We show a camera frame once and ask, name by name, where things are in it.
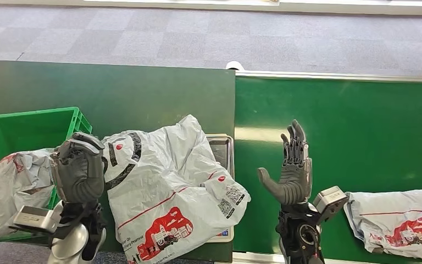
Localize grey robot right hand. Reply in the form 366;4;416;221
257;119;313;206

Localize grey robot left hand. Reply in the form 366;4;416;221
49;131;109;205

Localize white courier bag black band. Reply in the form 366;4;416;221
102;114;252;264

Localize green plastic basket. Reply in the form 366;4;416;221
0;106;93;245

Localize crumpled grey courier bag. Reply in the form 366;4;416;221
0;148;57;243

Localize electronic scale with steel tray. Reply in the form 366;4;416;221
204;134;236;244

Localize green conveyor belt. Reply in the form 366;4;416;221
232;76;422;264

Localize white courier bag red print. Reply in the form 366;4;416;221
343;189;422;262

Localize white round roller end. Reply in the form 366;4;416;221
225;60;246;72

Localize white floor ledge strip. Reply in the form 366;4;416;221
0;0;422;17

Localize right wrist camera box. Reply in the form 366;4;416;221
312;185;349;224

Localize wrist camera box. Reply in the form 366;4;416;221
312;185;349;224
9;205;61;234

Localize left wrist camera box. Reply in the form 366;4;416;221
9;205;61;234

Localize silver conveyor side rail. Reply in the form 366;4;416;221
235;70;422;84

